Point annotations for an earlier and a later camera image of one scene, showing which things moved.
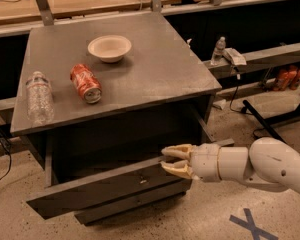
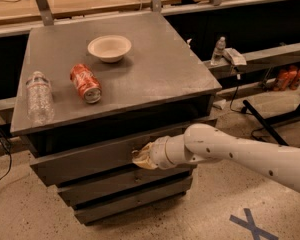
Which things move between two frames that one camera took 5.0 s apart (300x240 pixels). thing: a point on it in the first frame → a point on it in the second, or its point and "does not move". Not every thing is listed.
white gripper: [206, 162] → [159, 155]
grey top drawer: [175, 169] → [92, 160]
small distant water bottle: [217, 58] does not move
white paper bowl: [110, 48] does not move
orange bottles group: [290, 78] does not move
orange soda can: [86, 82] does not move
